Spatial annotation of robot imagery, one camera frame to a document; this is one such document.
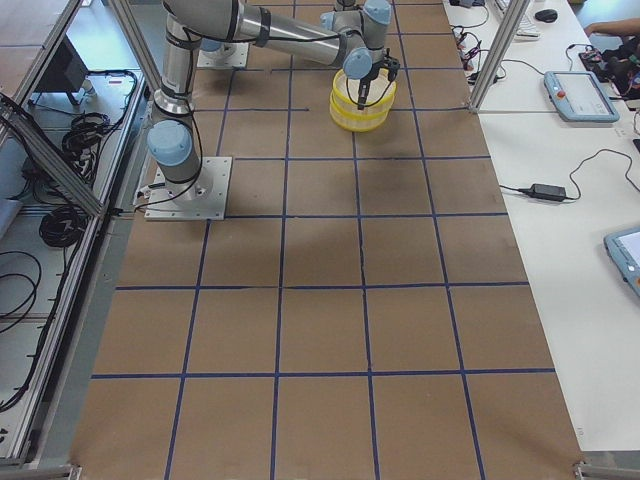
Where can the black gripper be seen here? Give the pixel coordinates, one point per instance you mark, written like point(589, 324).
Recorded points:
point(367, 80)

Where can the yellow top steamer layer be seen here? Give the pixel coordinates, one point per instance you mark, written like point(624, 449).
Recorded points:
point(348, 95)

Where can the yellow steamer layer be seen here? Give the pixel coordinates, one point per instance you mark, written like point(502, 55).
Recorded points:
point(356, 122)
point(348, 95)

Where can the yellow bottom steamer layer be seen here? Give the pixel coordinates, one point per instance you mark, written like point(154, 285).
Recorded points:
point(356, 122)

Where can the black computer mouse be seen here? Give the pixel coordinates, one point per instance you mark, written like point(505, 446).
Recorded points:
point(546, 15)

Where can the blue teach pendant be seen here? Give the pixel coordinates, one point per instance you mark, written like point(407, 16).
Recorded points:
point(623, 250)
point(578, 97)

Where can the black power adapter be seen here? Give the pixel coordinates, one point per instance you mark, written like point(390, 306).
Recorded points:
point(544, 192)

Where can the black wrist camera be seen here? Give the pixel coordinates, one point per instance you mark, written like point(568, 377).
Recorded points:
point(392, 66)

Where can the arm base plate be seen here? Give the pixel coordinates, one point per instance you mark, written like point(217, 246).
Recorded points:
point(223, 56)
point(206, 199)

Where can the aluminium frame post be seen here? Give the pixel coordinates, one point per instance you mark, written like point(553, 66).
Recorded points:
point(499, 46)

